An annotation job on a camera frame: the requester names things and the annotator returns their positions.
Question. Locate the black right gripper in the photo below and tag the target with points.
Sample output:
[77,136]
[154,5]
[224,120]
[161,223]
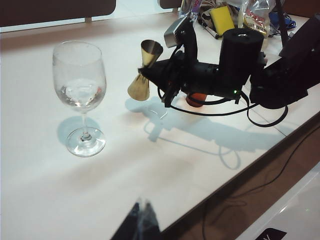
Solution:
[200,80]

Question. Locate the black stand pole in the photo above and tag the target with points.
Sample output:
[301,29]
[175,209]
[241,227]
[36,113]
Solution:
[281,25]

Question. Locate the beige cloth bag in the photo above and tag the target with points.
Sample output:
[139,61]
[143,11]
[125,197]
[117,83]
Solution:
[205,13]

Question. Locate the narrow brown desk partition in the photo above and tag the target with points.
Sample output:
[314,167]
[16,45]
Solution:
[170,3]

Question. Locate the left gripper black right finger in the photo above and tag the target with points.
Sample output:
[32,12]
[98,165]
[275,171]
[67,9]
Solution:
[151,225]

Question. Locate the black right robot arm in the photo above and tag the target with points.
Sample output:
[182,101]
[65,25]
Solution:
[287,75]

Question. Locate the black and white marker pen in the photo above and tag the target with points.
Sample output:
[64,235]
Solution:
[211,31]

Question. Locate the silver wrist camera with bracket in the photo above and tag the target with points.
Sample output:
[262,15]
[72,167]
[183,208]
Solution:
[172,32]

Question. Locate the small amber measuring cup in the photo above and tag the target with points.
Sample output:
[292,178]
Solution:
[196,100]

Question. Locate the clear wine glass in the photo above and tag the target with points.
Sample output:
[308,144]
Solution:
[80,82]

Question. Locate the clear plastic snack package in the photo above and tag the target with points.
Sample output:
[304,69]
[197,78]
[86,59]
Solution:
[255,17]

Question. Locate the yellow sponge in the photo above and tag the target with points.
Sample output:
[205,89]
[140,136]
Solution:
[221,20]

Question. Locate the gold double-cone jigger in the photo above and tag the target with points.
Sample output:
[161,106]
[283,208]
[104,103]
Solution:
[140,88]

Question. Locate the black label sticker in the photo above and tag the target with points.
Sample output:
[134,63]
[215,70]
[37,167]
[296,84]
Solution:
[271,233]

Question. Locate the white robot base platform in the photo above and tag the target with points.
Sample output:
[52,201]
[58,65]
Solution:
[287,207]

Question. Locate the clear Ganten water bottle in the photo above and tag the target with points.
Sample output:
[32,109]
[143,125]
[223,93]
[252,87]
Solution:
[190,10]

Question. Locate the wide brown desk partition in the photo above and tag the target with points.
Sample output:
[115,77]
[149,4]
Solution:
[50,10]

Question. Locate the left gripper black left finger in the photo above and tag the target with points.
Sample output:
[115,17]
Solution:
[127,227]

